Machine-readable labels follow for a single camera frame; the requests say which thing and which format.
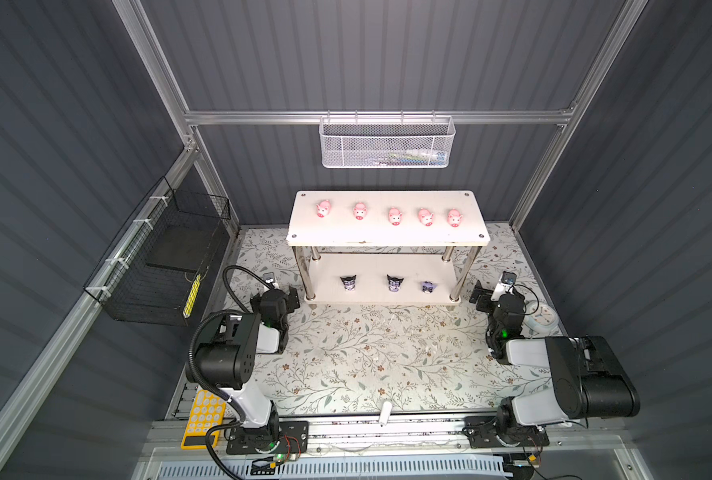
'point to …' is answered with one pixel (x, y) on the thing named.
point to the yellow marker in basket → (192, 297)
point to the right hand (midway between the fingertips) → (500, 286)
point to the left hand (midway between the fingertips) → (273, 291)
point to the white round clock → (540, 315)
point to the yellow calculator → (208, 411)
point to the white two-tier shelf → (386, 247)
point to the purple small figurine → (428, 287)
